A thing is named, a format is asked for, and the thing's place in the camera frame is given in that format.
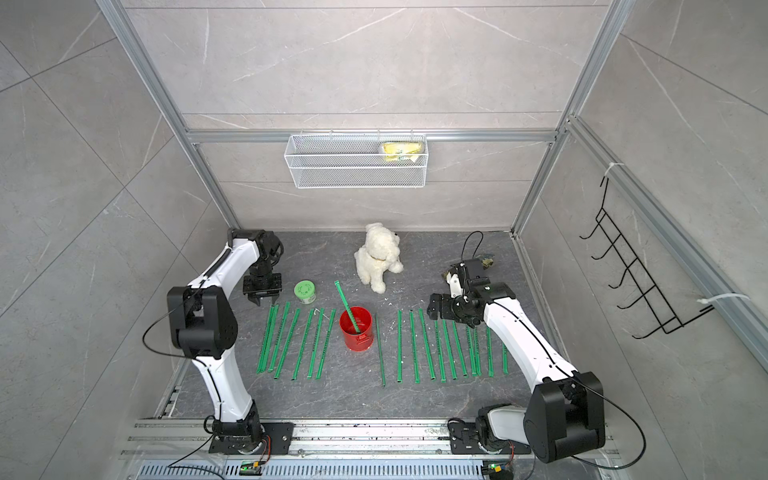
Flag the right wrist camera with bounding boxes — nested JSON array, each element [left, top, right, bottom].
[[447, 260, 474, 298]]

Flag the metal base rail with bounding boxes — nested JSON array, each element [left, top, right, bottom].
[[108, 419, 628, 479]]

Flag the yellow sponge in basket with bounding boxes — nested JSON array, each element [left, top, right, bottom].
[[378, 141, 424, 163]]

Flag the red cylindrical container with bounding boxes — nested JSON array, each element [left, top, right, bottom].
[[339, 306, 374, 352]]

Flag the white wire mesh basket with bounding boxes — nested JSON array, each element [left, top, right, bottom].
[[284, 133, 429, 189]]

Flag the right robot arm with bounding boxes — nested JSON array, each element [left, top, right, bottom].
[[427, 283, 615, 463]]

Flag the white plush dog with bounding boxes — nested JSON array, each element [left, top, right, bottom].
[[354, 222, 404, 294]]

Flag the twelfth green straw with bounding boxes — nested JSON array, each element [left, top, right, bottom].
[[307, 308, 325, 379]]

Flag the eleventh green straw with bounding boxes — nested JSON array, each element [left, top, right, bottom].
[[502, 345, 509, 375]]

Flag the sixteenth green straw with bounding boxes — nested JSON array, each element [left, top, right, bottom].
[[268, 301, 291, 372]]

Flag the seventeenth green straw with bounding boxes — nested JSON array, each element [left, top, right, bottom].
[[258, 304, 279, 373]]

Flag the green straw bundle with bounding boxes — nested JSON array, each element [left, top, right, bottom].
[[334, 280, 360, 334]]

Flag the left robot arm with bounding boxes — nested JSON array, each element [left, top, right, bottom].
[[141, 228, 284, 456]]

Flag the black wire hook rack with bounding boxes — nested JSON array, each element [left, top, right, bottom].
[[579, 177, 715, 340]]

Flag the small green lidded jar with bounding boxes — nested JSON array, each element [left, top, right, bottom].
[[294, 280, 316, 305]]

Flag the fourteenth green straw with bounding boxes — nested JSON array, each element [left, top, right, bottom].
[[291, 309, 315, 381]]

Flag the fifteenth green straw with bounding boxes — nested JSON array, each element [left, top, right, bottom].
[[273, 308, 301, 380]]

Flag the thirteenth green straw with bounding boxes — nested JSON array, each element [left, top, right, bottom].
[[315, 309, 336, 380]]

